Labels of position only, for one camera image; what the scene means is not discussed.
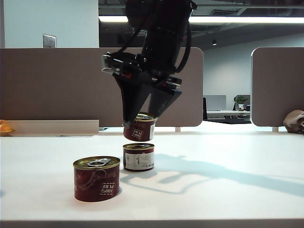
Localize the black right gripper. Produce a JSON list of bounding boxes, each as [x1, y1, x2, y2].
[[102, 51, 183, 129]]

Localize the red can swirl print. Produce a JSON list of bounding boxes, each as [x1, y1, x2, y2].
[[73, 156, 121, 203], [123, 112, 158, 143]]

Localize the red can white label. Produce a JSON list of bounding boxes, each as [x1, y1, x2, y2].
[[123, 143, 155, 172]]

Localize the grey distant desk partition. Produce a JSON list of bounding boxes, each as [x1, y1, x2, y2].
[[205, 95, 227, 112]]

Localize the white distant desk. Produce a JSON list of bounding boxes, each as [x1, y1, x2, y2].
[[206, 110, 251, 120]]

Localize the green potted plant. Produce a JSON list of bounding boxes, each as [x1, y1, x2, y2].
[[233, 95, 249, 112]]

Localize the white desktop riser box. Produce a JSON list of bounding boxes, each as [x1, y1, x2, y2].
[[0, 119, 100, 137]]

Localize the wide brown desk partition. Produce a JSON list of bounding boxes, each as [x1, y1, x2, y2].
[[0, 47, 204, 128]]

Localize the long ceiling light strip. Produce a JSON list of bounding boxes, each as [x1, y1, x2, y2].
[[98, 15, 304, 24]]

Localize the narrow brown desk partition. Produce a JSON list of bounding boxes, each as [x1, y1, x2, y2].
[[250, 47, 304, 127]]

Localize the orange fruit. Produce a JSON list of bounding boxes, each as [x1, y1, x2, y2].
[[0, 120, 15, 136]]

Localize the brown cloth bag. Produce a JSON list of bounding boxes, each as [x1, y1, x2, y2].
[[282, 110, 304, 136]]

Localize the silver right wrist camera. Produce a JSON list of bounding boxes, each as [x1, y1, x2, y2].
[[101, 51, 115, 73]]

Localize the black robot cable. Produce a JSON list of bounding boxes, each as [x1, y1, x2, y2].
[[117, 20, 148, 56], [174, 4, 198, 73]]

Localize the metal wall plate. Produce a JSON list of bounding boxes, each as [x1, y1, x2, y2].
[[42, 34, 57, 48]]

